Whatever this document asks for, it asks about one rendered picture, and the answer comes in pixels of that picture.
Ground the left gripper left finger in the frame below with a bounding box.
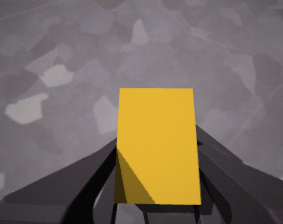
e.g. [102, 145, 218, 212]
[0, 137, 118, 224]

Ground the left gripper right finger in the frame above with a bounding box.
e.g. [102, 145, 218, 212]
[193, 141, 283, 224]

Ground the yellow block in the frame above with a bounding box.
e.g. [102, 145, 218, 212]
[114, 88, 201, 205]

